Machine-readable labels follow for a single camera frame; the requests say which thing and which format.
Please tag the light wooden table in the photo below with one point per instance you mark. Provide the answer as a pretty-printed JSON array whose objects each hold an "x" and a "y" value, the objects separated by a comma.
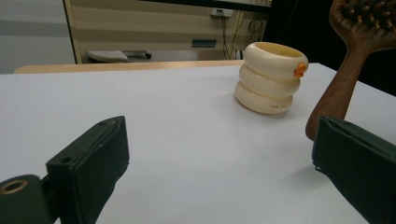
[{"x": 124, "y": 66}]

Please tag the grey desk label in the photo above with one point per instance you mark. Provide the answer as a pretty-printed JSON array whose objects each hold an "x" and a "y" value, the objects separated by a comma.
[{"x": 204, "y": 43}]

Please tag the office chair base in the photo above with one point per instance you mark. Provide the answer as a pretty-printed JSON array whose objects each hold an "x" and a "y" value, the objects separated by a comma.
[{"x": 107, "y": 56}]

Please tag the white cabinet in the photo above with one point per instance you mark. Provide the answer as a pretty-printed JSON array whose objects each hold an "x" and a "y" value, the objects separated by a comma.
[{"x": 34, "y": 34}]

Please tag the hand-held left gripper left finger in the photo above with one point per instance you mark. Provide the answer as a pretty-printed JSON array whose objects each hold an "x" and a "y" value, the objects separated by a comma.
[{"x": 90, "y": 161}]

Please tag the white power socket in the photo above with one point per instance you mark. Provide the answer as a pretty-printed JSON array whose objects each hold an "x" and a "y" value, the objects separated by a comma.
[{"x": 221, "y": 12}]

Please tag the black horizontal frame bar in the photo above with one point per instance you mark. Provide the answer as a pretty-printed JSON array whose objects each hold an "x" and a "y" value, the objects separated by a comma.
[{"x": 218, "y": 3}]

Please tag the dark curtain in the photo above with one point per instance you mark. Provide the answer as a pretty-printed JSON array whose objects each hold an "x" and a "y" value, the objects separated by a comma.
[{"x": 311, "y": 31}]

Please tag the cream ribbed cup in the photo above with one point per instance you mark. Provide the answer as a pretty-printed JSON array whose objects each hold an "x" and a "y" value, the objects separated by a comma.
[{"x": 269, "y": 77}]

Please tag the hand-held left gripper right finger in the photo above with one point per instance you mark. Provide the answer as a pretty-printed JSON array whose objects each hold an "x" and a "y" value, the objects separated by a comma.
[{"x": 358, "y": 161}]

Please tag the brown wooden hairbrush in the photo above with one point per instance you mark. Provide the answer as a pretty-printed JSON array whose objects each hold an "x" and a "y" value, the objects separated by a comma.
[{"x": 348, "y": 77}]

